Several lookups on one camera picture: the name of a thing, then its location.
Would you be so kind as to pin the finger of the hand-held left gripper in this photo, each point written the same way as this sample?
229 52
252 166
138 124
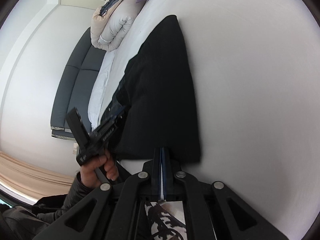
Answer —
117 113

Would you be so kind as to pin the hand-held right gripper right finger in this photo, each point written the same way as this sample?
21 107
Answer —
168 170

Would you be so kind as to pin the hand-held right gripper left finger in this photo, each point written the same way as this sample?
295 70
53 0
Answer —
157 170

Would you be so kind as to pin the black pants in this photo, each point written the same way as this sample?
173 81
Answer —
160 92

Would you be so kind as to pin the person's left forearm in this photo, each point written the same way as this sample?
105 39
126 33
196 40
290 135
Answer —
72 200

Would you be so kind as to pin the person's left hand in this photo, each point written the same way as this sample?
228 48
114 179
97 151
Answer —
92 172

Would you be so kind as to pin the white pillow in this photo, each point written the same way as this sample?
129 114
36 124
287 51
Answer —
100 92

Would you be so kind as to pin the grey padded headboard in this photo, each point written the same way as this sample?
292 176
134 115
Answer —
72 92

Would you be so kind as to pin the black white patterned cloth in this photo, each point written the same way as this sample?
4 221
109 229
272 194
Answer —
162 220

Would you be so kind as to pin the folded beige grey duvet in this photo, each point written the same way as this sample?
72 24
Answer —
115 25

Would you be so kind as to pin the white wall socket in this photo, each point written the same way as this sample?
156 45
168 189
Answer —
76 148

